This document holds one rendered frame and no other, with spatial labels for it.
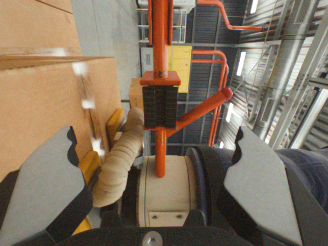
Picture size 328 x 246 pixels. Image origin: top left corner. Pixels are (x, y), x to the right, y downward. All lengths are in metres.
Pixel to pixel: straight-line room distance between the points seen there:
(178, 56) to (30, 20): 6.96
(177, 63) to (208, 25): 4.39
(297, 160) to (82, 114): 0.48
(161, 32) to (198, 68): 10.93
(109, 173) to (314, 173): 0.42
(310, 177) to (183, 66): 7.36
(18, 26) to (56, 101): 0.62
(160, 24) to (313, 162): 0.43
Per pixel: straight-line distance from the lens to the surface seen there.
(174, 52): 7.55
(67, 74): 0.25
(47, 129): 0.21
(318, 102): 2.74
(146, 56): 7.61
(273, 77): 6.09
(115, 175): 0.22
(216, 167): 0.33
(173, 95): 0.21
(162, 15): 0.21
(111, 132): 0.36
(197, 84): 11.27
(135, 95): 2.01
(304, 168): 0.46
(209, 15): 11.32
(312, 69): 2.98
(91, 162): 0.27
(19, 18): 0.84
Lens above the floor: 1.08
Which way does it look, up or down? 1 degrees up
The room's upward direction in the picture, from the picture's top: 90 degrees clockwise
